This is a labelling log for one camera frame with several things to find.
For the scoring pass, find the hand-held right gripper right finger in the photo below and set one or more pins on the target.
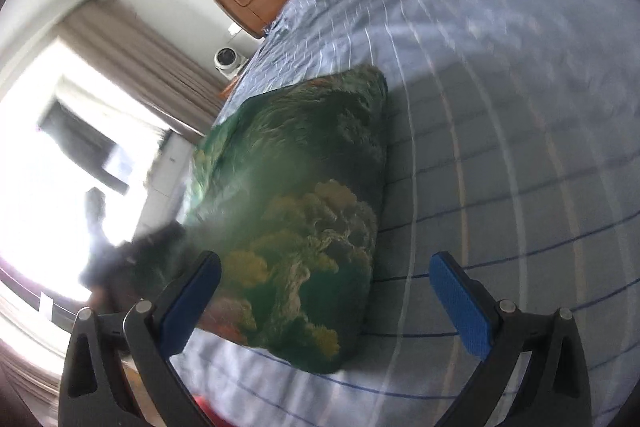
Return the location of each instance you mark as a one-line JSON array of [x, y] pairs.
[[465, 307]]

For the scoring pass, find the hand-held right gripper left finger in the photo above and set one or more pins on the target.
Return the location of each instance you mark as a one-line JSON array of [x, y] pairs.
[[192, 302]]

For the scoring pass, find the green printed jacket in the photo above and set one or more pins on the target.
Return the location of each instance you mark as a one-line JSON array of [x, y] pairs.
[[300, 167]]

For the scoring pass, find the white cabinet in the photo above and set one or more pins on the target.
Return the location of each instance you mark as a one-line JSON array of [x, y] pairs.
[[167, 167]]

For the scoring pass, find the orange fuzzy clothing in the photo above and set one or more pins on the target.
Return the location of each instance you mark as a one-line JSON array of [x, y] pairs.
[[205, 409]]

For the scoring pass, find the blue striped quilt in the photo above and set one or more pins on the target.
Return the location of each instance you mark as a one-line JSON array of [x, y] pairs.
[[500, 157]]

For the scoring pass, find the wooden nightstand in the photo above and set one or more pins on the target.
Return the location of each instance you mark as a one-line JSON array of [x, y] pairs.
[[229, 88]]

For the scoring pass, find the beige curtain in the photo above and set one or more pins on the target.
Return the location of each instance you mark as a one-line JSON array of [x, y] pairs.
[[140, 52]]

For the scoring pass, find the white security camera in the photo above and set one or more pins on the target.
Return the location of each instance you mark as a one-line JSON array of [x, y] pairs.
[[227, 58]]

